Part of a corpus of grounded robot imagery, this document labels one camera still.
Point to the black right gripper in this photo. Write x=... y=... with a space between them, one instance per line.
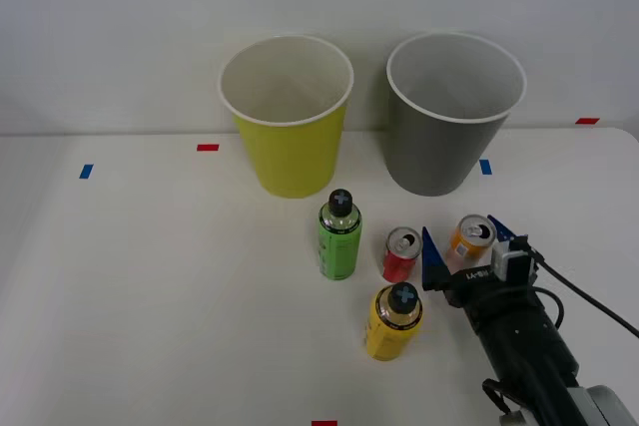
x=474 y=286

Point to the orange drink can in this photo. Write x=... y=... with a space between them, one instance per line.
x=461 y=246

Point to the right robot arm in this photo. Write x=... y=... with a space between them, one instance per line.
x=529 y=346

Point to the red drink can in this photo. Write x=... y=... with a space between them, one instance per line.
x=398 y=266

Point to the grey plastic waste bin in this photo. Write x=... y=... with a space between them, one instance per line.
x=434 y=151

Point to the yellow plastic bottle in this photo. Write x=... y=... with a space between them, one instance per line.
x=387 y=336

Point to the green plastic bottle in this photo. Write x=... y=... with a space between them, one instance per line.
x=338 y=251

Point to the yellow-green plastic waste bin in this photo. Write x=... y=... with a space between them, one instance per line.
x=292 y=156

